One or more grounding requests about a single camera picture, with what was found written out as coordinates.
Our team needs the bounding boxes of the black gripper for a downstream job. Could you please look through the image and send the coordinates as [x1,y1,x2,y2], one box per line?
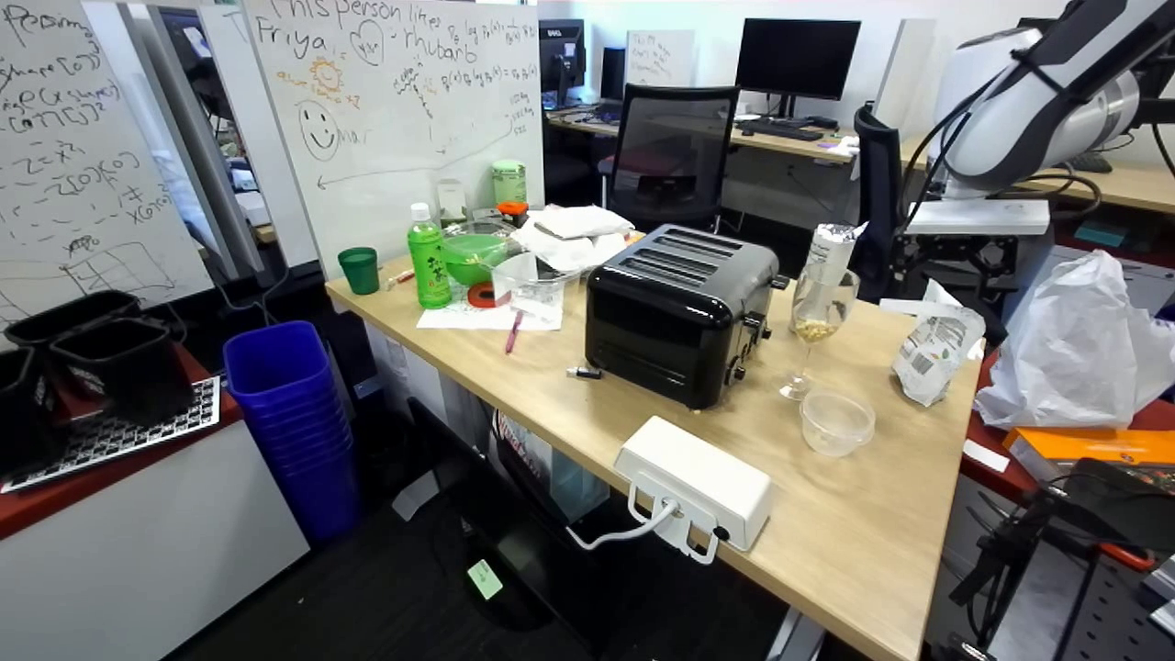
[911,233,1042,308]

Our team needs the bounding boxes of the white printed plastic sachet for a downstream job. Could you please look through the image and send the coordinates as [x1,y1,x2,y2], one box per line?
[890,277,993,411]

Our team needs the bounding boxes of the black high-back office chair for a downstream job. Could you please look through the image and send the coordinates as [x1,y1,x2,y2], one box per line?
[847,101,911,304]

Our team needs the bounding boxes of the white plastic bag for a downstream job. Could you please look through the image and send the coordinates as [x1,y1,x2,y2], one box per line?
[974,247,1175,435]

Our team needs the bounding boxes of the wooden desk behind robot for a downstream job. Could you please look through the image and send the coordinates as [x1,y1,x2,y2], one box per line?
[1051,160,1175,221]

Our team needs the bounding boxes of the small clear plastic cup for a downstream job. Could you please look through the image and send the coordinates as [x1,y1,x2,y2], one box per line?
[798,387,882,462]

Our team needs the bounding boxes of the wooden office desk with monitors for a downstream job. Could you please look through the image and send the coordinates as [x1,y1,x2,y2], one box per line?
[539,107,863,238]

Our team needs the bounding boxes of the orange folder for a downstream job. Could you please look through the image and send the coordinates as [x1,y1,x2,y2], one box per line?
[1000,424,1175,472]

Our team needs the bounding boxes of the black keyboard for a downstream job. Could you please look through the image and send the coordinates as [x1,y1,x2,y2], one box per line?
[734,114,829,145]

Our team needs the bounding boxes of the large black computer monitor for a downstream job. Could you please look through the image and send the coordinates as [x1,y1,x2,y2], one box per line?
[729,14,868,141]

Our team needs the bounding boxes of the black tripod stand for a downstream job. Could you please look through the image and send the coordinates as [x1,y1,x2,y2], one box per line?
[944,457,1175,661]

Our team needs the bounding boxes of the black four-slot toaster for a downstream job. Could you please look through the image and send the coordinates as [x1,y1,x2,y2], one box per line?
[581,221,786,414]

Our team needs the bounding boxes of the black mesh office chair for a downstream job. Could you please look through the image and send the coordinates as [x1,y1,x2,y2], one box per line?
[596,80,742,238]

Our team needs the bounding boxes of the white plastic power box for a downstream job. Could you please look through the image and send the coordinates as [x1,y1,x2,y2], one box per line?
[611,411,778,571]

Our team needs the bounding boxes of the small black computer monitor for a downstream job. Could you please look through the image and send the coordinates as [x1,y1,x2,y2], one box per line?
[535,14,590,118]

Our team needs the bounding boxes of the red pen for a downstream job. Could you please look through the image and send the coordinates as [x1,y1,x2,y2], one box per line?
[501,304,529,359]

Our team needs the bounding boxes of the green plastic bowl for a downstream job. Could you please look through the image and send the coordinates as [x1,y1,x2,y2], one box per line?
[442,228,515,293]

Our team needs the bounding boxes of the printed paper sheets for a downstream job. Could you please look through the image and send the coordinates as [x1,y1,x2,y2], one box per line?
[410,282,569,340]

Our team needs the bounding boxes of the clear plastic jar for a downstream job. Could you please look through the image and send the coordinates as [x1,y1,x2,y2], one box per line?
[428,172,476,233]

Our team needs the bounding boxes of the green drink bottle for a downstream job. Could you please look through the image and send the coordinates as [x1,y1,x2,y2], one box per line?
[405,198,458,314]

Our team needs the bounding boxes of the black box with green sticker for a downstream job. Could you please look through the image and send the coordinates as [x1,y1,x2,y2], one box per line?
[405,458,569,635]

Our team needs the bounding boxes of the whiteboard with smiley drawing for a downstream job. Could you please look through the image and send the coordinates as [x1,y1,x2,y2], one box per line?
[237,0,551,281]

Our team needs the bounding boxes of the small green cup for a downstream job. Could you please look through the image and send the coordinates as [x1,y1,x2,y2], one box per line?
[333,242,387,297]

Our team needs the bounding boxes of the blue plastic bin stack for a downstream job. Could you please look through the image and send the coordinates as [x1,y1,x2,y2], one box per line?
[220,316,368,550]

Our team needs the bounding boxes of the black plastic pot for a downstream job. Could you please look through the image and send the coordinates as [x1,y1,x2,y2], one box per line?
[0,346,66,479]
[49,314,195,424]
[4,288,148,359]

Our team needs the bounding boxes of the white cabinet with red top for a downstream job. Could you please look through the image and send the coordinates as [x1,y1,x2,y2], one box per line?
[0,346,316,661]

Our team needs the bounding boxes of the whiteboard with scribbled notes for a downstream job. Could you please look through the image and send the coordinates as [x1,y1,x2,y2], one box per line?
[0,0,220,332]

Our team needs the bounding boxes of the white power box cable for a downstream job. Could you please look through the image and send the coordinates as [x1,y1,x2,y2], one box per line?
[563,493,679,560]

